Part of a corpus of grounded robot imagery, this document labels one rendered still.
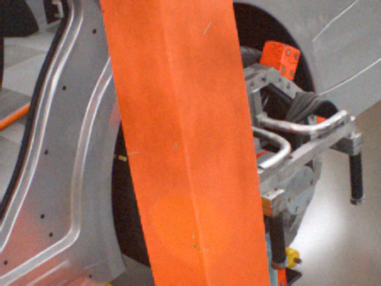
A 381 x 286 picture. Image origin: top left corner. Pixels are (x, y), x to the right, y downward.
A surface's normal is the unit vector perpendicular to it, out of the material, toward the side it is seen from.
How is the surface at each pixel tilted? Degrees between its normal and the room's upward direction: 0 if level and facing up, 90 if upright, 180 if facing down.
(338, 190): 0
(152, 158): 90
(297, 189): 90
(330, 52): 90
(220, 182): 90
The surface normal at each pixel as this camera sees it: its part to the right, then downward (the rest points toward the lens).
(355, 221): -0.14, -0.86
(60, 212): 0.70, 0.26
